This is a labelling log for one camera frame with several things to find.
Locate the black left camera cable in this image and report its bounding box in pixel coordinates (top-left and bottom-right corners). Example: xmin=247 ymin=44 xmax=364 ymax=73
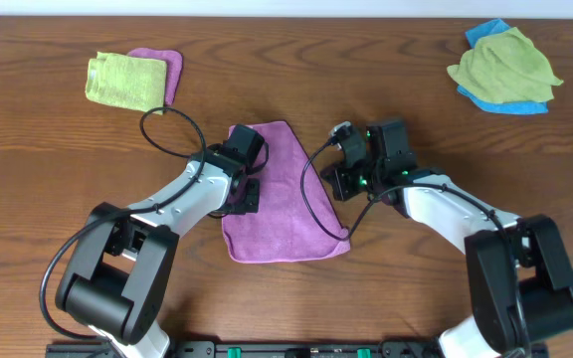
xmin=38 ymin=105 xmax=271 ymax=342

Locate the folded green cloth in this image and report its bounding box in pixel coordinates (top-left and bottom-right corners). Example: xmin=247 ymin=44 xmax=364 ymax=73
xmin=85 ymin=52 xmax=167 ymax=112

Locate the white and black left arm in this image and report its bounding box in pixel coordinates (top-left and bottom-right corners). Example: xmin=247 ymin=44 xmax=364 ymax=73
xmin=55 ymin=125 xmax=269 ymax=357

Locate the folded purple cloth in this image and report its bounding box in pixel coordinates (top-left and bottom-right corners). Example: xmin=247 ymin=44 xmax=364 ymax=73
xmin=127 ymin=48 xmax=183 ymax=106

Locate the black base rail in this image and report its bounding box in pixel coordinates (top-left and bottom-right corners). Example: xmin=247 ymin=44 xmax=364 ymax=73
xmin=45 ymin=339 xmax=550 ymax=358

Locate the crumpled green cloth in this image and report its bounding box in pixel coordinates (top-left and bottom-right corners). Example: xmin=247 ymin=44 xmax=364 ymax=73
xmin=447 ymin=27 xmax=563 ymax=104

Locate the purple microfiber cloth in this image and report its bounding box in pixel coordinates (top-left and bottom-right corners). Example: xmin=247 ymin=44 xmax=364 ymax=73
xmin=222 ymin=121 xmax=351 ymax=264

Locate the blue cloth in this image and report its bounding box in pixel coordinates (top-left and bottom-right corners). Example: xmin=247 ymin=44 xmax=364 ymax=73
xmin=457 ymin=19 xmax=548 ymax=115

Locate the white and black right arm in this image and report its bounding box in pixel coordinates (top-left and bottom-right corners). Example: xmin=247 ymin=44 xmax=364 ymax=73
xmin=320 ymin=119 xmax=573 ymax=357

